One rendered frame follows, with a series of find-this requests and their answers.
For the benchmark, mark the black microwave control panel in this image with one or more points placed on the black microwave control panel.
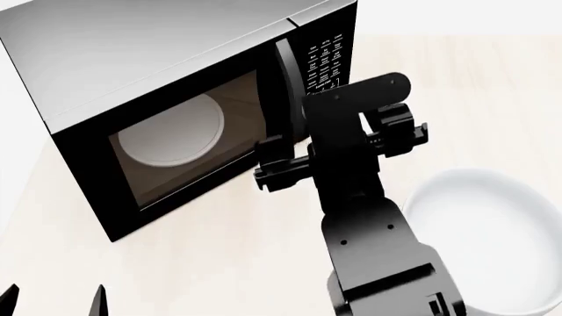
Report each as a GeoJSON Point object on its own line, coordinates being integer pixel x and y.
{"type": "Point", "coordinates": [325, 39]}

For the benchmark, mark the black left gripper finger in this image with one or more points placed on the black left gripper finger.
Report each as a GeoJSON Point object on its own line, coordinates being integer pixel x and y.
{"type": "Point", "coordinates": [98, 303]}
{"type": "Point", "coordinates": [9, 301]}

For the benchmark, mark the silver and black microwave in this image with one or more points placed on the silver and black microwave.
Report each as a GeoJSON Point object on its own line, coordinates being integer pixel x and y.
{"type": "Point", "coordinates": [131, 49]}

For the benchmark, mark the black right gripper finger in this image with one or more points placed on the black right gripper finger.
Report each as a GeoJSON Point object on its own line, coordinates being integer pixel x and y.
{"type": "Point", "coordinates": [276, 164]}
{"type": "Point", "coordinates": [395, 131]}

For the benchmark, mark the white round turntable plate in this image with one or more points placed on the white round turntable plate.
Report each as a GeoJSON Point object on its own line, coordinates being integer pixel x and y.
{"type": "Point", "coordinates": [171, 131]}

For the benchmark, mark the white round bowl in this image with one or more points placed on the white round bowl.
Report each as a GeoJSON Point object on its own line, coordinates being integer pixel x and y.
{"type": "Point", "coordinates": [483, 237]}

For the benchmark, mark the black microwave door with window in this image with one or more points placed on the black microwave door with window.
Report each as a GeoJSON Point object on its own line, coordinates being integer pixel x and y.
{"type": "Point", "coordinates": [88, 171]}

